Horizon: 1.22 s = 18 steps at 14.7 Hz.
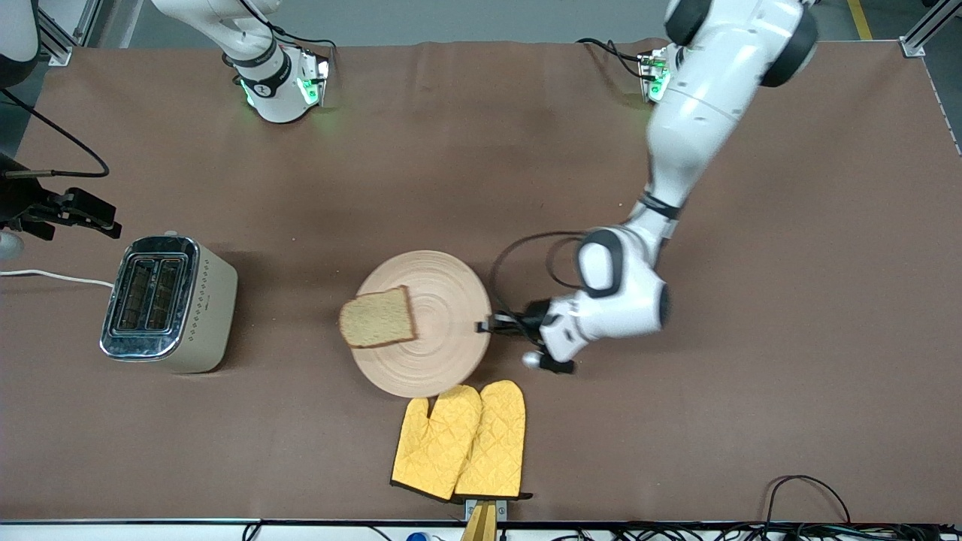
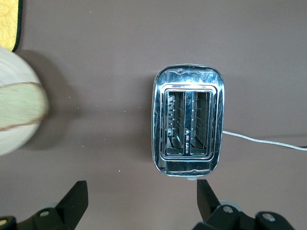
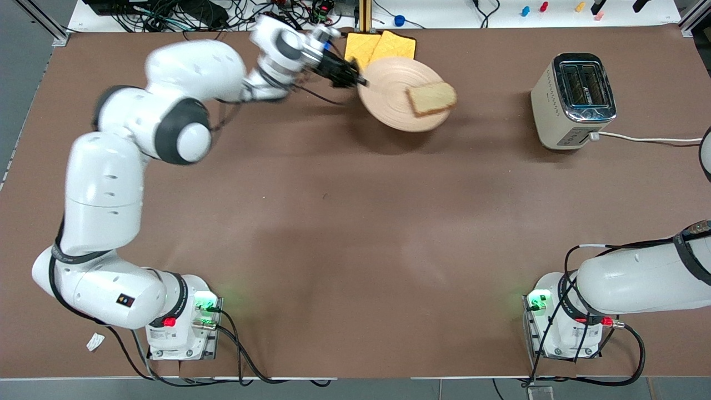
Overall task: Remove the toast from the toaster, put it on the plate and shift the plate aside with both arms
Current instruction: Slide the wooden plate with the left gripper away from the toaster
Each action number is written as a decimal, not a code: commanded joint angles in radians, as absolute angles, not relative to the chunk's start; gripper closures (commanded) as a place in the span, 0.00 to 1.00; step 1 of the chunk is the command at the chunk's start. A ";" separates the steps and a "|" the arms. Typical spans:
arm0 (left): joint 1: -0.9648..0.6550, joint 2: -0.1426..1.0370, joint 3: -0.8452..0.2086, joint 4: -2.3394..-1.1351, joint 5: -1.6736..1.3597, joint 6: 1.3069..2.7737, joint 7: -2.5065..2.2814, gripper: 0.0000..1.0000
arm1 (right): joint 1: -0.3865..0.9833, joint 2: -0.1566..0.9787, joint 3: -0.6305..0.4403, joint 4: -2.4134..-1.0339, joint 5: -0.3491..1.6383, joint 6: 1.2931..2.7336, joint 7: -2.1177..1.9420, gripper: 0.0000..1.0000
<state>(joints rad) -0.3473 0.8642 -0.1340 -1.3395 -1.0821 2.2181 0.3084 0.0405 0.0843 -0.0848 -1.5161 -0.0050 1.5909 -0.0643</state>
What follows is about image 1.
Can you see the yellow quilted mitt with thumb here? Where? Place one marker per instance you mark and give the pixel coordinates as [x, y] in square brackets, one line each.
[436, 447]

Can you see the brown toast slice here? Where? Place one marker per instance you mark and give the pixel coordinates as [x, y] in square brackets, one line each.
[378, 319]

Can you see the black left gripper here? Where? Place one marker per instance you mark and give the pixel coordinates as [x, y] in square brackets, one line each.
[535, 315]

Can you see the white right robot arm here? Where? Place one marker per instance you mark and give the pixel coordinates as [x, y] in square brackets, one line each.
[274, 83]

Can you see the brown table cloth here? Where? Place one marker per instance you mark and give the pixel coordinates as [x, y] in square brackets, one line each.
[751, 376]

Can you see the yellow quilted oven mitt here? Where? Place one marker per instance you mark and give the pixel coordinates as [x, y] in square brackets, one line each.
[496, 443]

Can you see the beige chrome toaster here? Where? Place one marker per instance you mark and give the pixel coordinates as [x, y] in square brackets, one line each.
[203, 315]

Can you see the round wooden plate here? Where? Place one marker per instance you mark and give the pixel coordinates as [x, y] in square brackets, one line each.
[447, 338]

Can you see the small metal bracket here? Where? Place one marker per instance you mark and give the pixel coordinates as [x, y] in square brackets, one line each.
[502, 509]

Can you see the aluminium frame profile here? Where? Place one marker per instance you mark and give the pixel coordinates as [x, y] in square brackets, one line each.
[921, 34]
[56, 45]

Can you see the small blue cap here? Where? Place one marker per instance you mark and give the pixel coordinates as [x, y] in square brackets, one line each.
[418, 536]

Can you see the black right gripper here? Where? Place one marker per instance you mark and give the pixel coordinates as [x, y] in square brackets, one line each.
[22, 200]

